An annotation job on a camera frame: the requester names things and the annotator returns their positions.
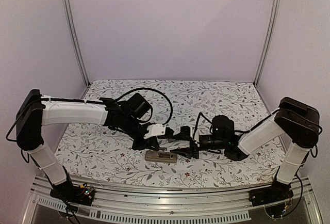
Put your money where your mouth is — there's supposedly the aluminium frame post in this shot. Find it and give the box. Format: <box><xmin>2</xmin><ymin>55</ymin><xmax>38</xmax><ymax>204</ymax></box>
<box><xmin>253</xmin><ymin>0</ymin><xmax>281</xmax><ymax>88</ymax></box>
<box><xmin>62</xmin><ymin>0</ymin><xmax>90</xmax><ymax>87</ymax></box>

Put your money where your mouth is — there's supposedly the right aluminium frame post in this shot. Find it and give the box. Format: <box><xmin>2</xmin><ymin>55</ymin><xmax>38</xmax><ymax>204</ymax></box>
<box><xmin>253</xmin><ymin>0</ymin><xmax>281</xmax><ymax>88</ymax></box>

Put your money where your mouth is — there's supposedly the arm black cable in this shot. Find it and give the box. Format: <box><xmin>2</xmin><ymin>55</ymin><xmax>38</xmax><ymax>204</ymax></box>
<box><xmin>115</xmin><ymin>87</ymin><xmax>173</xmax><ymax>125</ymax></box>
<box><xmin>194</xmin><ymin>112</ymin><xmax>215</xmax><ymax>137</ymax></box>

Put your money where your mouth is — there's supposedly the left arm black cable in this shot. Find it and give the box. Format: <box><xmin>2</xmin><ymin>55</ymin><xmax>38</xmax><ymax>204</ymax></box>
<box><xmin>115</xmin><ymin>87</ymin><xmax>173</xmax><ymax>125</ymax></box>

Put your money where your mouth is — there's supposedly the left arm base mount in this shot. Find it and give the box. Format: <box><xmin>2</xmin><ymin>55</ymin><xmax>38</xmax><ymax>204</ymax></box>
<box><xmin>50</xmin><ymin>182</ymin><xmax>95</xmax><ymax>206</ymax></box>

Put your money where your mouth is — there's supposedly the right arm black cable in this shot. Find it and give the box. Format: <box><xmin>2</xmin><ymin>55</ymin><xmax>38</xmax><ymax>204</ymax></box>
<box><xmin>194</xmin><ymin>112</ymin><xmax>215</xmax><ymax>137</ymax></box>

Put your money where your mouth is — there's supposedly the left aluminium frame post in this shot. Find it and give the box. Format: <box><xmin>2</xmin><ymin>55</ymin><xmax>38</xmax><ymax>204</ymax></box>
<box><xmin>62</xmin><ymin>0</ymin><xmax>90</xmax><ymax>87</ymax></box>

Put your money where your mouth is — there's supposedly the aluminium front rail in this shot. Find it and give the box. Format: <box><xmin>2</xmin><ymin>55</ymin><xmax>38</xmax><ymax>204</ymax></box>
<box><xmin>22</xmin><ymin>176</ymin><xmax>324</xmax><ymax>223</ymax></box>

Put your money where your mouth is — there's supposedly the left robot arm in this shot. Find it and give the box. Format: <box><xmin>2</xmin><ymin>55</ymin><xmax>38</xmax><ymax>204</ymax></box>
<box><xmin>12</xmin><ymin>88</ymin><xmax>174</xmax><ymax>200</ymax></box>

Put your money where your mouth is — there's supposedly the beige remote control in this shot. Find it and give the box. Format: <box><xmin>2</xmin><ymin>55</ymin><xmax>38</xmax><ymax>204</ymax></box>
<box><xmin>144</xmin><ymin>150</ymin><xmax>177</xmax><ymax>163</ymax></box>

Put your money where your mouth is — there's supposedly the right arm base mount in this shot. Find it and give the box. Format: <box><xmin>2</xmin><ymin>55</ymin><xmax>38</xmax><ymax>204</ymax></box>
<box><xmin>249</xmin><ymin>186</ymin><xmax>293</xmax><ymax>219</ymax></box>

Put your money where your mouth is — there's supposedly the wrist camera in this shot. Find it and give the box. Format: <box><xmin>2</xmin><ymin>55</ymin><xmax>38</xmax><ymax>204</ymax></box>
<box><xmin>144</xmin><ymin>124</ymin><xmax>167</xmax><ymax>139</ymax></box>
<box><xmin>191</xmin><ymin>127</ymin><xmax>200</xmax><ymax>148</ymax></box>

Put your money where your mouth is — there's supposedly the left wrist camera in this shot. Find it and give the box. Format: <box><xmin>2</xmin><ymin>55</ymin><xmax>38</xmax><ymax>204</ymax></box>
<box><xmin>144</xmin><ymin>124</ymin><xmax>167</xmax><ymax>139</ymax></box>

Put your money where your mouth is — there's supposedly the floral tablecloth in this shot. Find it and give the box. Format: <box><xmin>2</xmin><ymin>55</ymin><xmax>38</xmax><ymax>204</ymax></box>
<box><xmin>55</xmin><ymin>80</ymin><xmax>285</xmax><ymax>188</ymax></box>

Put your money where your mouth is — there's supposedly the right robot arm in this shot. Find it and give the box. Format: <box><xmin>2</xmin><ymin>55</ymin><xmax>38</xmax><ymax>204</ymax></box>
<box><xmin>171</xmin><ymin>97</ymin><xmax>322</xmax><ymax>201</ymax></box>

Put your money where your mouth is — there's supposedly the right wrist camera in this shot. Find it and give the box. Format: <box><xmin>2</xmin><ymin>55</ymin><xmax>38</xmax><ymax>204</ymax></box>
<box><xmin>191</xmin><ymin>127</ymin><xmax>200</xmax><ymax>148</ymax></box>

